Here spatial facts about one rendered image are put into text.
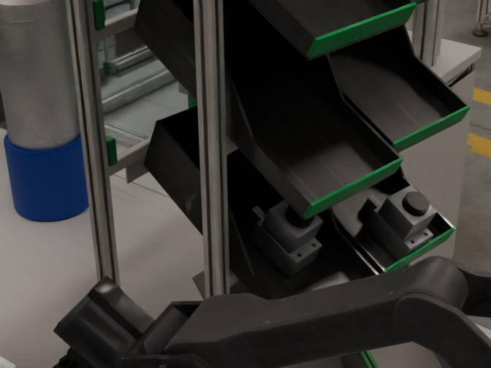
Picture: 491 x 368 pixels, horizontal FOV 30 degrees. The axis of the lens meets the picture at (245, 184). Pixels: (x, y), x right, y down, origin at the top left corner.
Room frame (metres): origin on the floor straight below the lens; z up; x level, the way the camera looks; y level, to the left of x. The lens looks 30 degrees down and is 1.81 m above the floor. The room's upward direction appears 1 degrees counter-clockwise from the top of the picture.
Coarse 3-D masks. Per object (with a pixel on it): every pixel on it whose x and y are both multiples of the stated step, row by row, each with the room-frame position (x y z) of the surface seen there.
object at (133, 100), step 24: (120, 0) 1.80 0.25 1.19; (144, 48) 1.77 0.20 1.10; (120, 72) 1.82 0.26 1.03; (144, 72) 1.77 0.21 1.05; (168, 72) 1.73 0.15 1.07; (120, 96) 1.82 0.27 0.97; (144, 96) 1.77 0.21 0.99; (168, 96) 1.73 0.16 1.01; (120, 120) 1.82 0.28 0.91; (144, 120) 1.78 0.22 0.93
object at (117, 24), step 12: (132, 12) 0.94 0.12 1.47; (108, 24) 0.91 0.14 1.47; (120, 24) 0.92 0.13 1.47; (132, 24) 0.94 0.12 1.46; (96, 36) 0.90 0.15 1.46; (108, 36) 0.91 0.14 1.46; (144, 144) 0.95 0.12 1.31; (228, 144) 0.79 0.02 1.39; (120, 156) 0.92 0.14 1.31; (132, 156) 0.93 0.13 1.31; (144, 156) 0.94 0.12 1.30; (120, 168) 0.91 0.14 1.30
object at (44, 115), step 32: (0, 0) 1.52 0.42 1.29; (32, 0) 1.52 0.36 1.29; (64, 0) 1.57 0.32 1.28; (0, 32) 1.51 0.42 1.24; (32, 32) 1.50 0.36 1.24; (64, 32) 1.55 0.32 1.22; (0, 64) 1.52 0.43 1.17; (32, 64) 1.50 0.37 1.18; (64, 64) 1.54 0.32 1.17; (32, 96) 1.50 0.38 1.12; (64, 96) 1.53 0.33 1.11; (32, 128) 1.50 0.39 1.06; (64, 128) 1.52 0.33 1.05
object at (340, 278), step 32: (160, 128) 0.88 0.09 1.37; (192, 128) 0.93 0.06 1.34; (160, 160) 0.88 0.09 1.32; (192, 160) 0.84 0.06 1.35; (192, 192) 0.84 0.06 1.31; (256, 192) 0.91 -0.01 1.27; (256, 256) 0.82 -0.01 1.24; (320, 256) 0.84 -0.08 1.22; (352, 256) 0.84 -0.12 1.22; (256, 288) 0.77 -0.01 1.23; (288, 288) 0.79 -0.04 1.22; (320, 288) 0.80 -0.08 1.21
